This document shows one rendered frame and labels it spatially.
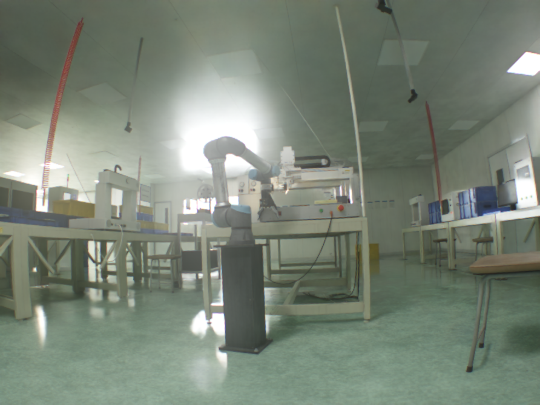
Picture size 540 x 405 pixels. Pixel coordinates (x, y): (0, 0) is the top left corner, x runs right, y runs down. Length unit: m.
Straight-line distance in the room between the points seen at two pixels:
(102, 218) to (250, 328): 2.24
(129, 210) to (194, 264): 1.42
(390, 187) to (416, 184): 0.92
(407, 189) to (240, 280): 8.85
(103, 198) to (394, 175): 8.59
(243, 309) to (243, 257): 0.29
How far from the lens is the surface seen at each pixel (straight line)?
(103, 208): 3.47
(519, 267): 1.26
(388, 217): 9.85
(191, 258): 4.71
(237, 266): 1.65
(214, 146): 1.80
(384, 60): 4.13
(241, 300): 1.67
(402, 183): 10.11
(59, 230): 2.86
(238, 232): 1.67
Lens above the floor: 0.61
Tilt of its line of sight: 7 degrees up
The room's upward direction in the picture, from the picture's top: 2 degrees counter-clockwise
